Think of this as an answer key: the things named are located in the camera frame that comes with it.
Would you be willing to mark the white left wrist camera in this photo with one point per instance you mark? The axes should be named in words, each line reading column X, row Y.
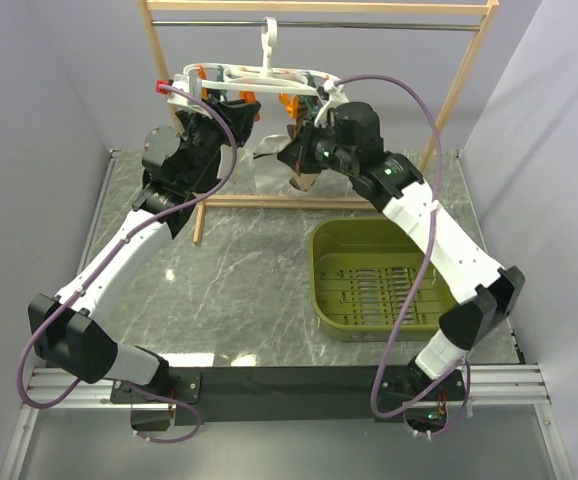
column 179, row 91

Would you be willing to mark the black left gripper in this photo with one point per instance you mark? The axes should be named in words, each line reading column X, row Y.
column 240, row 116

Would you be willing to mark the wooden drying rack frame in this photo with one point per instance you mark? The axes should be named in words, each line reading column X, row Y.
column 486, row 12

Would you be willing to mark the olive green plastic basket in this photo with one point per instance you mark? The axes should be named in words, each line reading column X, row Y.
column 362, row 270

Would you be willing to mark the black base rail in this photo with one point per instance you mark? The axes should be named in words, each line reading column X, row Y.
column 235, row 394

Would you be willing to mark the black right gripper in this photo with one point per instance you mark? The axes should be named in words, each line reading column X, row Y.
column 298, row 155

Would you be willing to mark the brown striped sock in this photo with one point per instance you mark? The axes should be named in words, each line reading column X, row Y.
column 300, row 181

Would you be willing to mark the white plastic clip hanger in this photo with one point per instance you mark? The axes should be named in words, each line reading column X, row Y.
column 264, row 78

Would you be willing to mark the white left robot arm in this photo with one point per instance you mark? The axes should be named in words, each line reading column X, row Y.
column 178, row 168

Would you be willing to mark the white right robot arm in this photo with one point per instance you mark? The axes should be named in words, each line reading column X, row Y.
column 460, row 294

